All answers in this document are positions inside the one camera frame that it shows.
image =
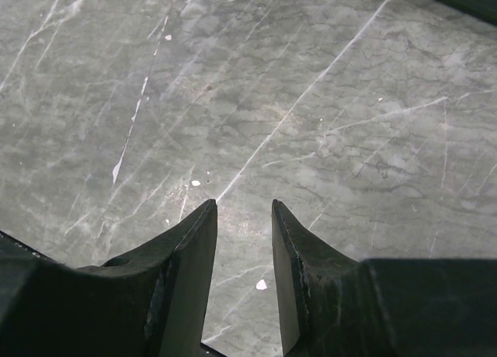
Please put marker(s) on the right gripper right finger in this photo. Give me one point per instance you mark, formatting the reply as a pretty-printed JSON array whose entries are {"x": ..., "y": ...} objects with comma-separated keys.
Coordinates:
[{"x": 331, "y": 305}]

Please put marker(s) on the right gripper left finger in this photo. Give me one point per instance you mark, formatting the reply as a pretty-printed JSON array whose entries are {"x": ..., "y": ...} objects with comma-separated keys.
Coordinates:
[{"x": 150, "y": 301}]

